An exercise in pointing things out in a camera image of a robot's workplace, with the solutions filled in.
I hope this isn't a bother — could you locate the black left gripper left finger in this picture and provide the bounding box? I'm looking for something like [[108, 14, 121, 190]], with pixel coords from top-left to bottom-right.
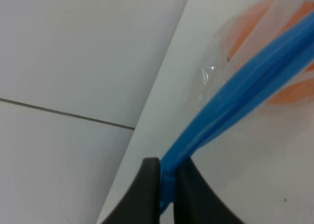
[[103, 158, 160, 224]]

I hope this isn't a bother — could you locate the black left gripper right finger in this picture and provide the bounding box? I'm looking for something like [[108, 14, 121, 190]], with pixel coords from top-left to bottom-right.
[[173, 158, 242, 224]]

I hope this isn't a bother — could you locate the clear zip bag blue zipper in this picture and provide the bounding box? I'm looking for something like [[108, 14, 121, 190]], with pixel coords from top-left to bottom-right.
[[160, 0, 314, 216]]

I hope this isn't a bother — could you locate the orange fruit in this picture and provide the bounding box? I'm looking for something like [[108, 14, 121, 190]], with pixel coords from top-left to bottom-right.
[[215, 0, 314, 107]]

